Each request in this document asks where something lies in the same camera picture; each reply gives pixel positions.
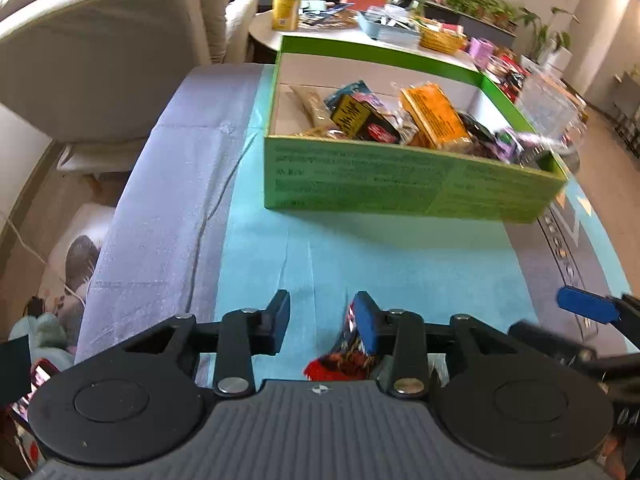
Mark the pink small box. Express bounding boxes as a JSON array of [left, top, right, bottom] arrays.
[[468, 38, 495, 70]]

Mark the dark brown snack packet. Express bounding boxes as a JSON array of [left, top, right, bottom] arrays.
[[331, 94, 400, 144]]

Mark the green cardboard box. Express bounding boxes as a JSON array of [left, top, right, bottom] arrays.
[[264, 36, 568, 223]]

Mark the red snack wrapper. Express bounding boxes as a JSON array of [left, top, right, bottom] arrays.
[[304, 304, 381, 382]]

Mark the pink blue snack packet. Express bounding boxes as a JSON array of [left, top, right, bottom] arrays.
[[324, 80, 385, 110]]

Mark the round white coffee table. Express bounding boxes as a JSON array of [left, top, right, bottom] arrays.
[[248, 11, 476, 72]]

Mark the orange cracker packet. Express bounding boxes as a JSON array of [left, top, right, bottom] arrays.
[[399, 82, 473, 154]]

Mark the blue plastic tray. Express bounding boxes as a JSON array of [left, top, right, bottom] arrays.
[[357, 12, 420, 48]]

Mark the yellow tin can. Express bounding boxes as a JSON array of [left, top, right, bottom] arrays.
[[271, 0, 303, 32]]

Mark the yellow wicker basket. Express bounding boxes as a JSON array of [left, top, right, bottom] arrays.
[[419, 27, 468, 55]]

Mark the beige buckwheat cake packet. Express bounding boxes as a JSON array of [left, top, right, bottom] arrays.
[[291, 86, 346, 140]]

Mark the clear glass mug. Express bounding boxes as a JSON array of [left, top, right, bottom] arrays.
[[515, 72, 586, 140]]

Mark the beige sofa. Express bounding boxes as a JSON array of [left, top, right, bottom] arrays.
[[1, 0, 259, 143]]

